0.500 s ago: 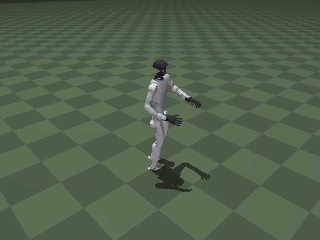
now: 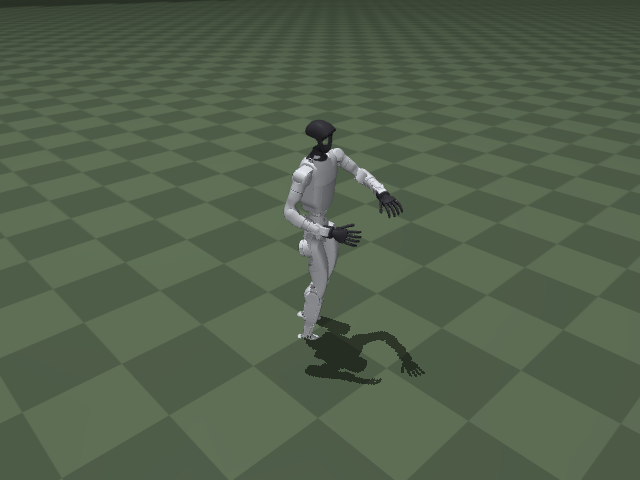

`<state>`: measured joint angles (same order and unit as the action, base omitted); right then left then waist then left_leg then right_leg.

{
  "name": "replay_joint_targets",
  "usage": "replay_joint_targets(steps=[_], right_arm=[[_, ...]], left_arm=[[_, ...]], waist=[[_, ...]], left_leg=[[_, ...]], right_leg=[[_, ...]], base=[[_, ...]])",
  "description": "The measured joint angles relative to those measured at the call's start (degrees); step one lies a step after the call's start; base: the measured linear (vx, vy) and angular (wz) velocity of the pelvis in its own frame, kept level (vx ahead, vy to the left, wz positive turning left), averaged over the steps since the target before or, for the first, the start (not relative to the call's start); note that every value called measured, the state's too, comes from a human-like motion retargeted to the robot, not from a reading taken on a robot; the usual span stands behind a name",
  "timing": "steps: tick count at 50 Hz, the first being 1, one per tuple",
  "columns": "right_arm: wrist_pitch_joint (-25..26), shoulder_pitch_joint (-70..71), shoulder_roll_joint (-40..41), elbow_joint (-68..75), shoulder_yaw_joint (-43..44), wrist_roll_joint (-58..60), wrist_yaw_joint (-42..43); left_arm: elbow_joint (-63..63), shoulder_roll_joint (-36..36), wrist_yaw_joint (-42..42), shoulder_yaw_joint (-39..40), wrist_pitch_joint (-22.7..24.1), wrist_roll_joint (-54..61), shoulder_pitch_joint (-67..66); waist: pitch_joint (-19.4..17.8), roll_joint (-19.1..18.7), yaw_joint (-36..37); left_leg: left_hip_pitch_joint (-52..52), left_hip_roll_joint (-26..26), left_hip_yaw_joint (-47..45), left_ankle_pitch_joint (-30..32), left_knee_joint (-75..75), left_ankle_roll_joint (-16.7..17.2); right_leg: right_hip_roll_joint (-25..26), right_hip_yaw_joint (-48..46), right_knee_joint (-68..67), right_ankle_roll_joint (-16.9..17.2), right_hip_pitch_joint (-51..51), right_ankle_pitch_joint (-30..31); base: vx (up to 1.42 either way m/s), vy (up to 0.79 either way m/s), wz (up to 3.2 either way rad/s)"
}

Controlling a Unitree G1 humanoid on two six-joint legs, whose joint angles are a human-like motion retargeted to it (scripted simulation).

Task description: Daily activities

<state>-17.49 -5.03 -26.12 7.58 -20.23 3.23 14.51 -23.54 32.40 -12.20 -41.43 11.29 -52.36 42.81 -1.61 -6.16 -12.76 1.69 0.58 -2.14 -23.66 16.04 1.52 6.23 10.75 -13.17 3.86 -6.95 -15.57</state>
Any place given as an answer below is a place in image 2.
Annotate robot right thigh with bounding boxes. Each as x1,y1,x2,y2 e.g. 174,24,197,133
299,233,329,302

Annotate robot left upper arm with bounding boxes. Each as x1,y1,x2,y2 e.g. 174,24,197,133
330,148,367,184

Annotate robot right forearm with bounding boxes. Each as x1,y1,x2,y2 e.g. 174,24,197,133
285,209,330,237

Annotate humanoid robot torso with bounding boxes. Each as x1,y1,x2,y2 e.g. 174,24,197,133
299,151,337,241

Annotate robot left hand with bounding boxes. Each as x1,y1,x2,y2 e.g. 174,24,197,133
376,190,403,218

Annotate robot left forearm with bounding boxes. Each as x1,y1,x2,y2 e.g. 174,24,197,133
361,168,386,195

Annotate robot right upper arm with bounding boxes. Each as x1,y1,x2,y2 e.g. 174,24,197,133
284,165,313,221

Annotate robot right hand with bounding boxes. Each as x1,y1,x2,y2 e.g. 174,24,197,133
322,224,362,247

